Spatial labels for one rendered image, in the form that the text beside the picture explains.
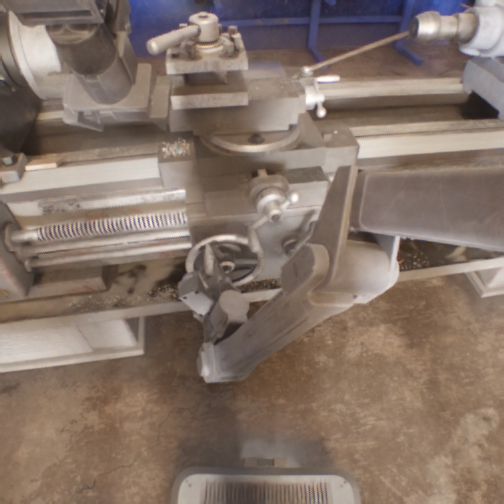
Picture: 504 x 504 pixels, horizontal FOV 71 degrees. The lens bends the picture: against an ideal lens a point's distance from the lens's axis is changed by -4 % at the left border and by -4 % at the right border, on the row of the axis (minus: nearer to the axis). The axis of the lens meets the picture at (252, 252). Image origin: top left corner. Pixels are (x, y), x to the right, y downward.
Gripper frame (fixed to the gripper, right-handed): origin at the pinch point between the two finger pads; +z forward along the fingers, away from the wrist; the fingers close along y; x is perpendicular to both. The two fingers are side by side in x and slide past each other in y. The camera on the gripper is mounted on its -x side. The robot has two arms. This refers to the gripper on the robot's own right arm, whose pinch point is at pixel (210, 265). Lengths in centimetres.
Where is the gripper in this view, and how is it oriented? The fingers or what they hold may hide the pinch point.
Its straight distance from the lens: 84.2
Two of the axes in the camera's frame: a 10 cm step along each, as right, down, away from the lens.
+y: -8.9, 3.9, 2.2
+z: -1.6, -7.4, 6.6
